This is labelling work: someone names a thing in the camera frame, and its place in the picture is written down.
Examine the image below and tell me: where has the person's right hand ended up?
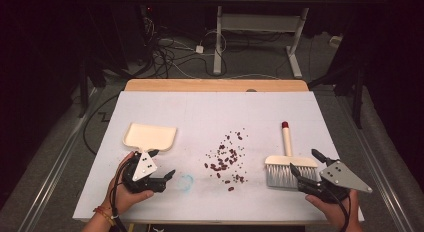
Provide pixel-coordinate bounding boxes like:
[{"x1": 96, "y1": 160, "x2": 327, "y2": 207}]
[{"x1": 304, "y1": 190, "x2": 363, "y2": 226}]

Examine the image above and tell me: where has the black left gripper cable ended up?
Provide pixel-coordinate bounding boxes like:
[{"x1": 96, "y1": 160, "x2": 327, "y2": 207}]
[{"x1": 109, "y1": 156, "x2": 129, "y2": 232}]

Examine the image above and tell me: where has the white foam board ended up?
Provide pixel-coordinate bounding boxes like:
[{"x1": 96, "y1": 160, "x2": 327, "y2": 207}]
[{"x1": 72, "y1": 90, "x2": 365, "y2": 224}]

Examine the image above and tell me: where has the black floor cable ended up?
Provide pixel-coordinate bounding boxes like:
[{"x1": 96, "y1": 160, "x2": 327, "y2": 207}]
[{"x1": 82, "y1": 92, "x2": 120, "y2": 156}]

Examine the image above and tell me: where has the cream hand brush red tip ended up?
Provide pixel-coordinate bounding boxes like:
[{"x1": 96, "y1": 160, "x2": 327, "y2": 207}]
[{"x1": 264, "y1": 121, "x2": 319, "y2": 190}]

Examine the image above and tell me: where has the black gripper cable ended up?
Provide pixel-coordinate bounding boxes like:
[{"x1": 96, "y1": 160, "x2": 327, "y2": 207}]
[
  {"x1": 324, "y1": 186, "x2": 353, "y2": 232},
  {"x1": 109, "y1": 156, "x2": 129, "y2": 232}
]

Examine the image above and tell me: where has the wooden table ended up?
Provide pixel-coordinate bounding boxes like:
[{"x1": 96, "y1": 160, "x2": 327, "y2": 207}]
[{"x1": 124, "y1": 79, "x2": 309, "y2": 93}]

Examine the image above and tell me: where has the cream plastic dustpan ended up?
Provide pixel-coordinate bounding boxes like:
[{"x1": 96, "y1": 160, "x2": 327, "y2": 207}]
[{"x1": 122, "y1": 122, "x2": 178, "y2": 154}]

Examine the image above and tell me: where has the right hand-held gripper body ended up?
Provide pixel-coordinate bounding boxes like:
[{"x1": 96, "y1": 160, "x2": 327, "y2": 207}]
[{"x1": 297, "y1": 157, "x2": 373, "y2": 205}]

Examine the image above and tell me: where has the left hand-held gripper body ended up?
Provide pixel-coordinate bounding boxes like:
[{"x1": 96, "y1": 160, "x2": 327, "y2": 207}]
[{"x1": 121, "y1": 151, "x2": 167, "y2": 194}]

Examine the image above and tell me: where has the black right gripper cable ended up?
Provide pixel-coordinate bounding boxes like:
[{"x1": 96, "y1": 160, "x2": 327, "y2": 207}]
[{"x1": 324, "y1": 186, "x2": 353, "y2": 232}]

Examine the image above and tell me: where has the group of red beans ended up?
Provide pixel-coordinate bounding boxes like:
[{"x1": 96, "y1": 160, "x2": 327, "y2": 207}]
[{"x1": 203, "y1": 127, "x2": 249, "y2": 192}]

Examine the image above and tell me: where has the tangle of floor cables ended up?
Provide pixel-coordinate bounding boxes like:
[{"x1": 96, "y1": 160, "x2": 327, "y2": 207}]
[{"x1": 138, "y1": 15, "x2": 229, "y2": 80}]

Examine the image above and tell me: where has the white metal desk frame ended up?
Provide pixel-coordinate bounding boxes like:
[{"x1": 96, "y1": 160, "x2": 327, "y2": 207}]
[{"x1": 199, "y1": 0, "x2": 355, "y2": 80}]

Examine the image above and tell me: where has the grey floor rail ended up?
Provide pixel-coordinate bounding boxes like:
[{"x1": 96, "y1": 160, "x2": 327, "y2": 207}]
[
  {"x1": 16, "y1": 86, "x2": 101, "y2": 232},
  {"x1": 333, "y1": 91, "x2": 416, "y2": 232}
]

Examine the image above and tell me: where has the red orange bracelet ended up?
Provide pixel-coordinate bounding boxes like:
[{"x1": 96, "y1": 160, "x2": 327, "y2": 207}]
[{"x1": 93, "y1": 206, "x2": 117, "y2": 226}]

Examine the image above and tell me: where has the person's left hand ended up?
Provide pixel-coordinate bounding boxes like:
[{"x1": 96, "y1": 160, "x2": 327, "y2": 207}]
[{"x1": 101, "y1": 151, "x2": 155, "y2": 216}]

